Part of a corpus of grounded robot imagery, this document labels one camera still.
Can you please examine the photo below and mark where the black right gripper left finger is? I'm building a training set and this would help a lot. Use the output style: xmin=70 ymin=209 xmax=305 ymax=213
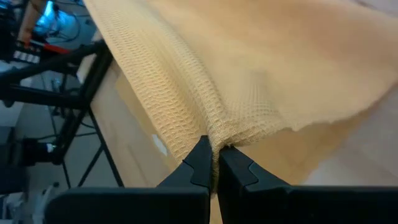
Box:
xmin=45 ymin=135 xmax=214 ymax=224

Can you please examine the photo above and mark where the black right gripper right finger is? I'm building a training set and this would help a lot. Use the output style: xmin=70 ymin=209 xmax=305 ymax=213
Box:
xmin=217 ymin=146 xmax=398 ymax=224

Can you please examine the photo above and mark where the red handled background tool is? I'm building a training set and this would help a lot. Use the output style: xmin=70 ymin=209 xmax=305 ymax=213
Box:
xmin=29 ymin=39 xmax=71 ymax=54

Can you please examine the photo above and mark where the black aluminium table frame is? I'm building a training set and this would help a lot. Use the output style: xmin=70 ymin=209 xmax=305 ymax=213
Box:
xmin=0 ymin=40 xmax=125 ymax=188

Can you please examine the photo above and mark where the yellow towel with white tags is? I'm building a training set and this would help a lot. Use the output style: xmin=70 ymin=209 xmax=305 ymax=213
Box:
xmin=82 ymin=0 xmax=398 ymax=194

